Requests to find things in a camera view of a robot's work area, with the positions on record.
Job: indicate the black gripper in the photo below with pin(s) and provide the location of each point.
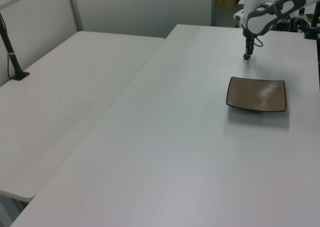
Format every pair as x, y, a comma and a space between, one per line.
250, 42

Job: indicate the red strawberry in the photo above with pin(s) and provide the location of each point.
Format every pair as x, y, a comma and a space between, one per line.
246, 57

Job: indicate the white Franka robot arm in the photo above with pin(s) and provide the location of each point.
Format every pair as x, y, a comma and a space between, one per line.
260, 17

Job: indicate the square brown ceramic plate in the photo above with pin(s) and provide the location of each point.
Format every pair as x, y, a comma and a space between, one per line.
255, 94

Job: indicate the black stand with clamp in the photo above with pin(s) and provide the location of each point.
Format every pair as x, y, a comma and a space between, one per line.
312, 29

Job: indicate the grey partition post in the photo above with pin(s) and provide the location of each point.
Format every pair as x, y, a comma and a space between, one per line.
75, 9
213, 5

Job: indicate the black camera pole with base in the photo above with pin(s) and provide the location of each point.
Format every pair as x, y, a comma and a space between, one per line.
11, 54

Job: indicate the grey table leg frame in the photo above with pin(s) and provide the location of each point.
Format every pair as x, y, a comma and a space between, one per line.
7, 212

